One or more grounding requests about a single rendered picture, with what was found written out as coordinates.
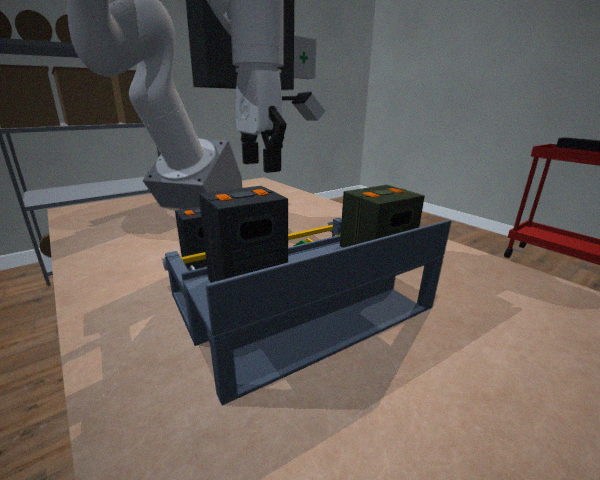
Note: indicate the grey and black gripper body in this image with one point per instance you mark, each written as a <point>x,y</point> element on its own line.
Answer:
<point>257,89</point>

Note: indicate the yellow vertical bar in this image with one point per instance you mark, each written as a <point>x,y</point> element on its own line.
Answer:
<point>201,256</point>

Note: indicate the dark blue metal shelf rack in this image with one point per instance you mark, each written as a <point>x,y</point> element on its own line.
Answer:
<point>315,273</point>

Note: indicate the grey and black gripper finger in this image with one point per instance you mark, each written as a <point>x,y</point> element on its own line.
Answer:
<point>250,151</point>
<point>272,153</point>

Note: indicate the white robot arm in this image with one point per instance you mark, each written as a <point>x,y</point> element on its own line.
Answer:
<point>111,41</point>

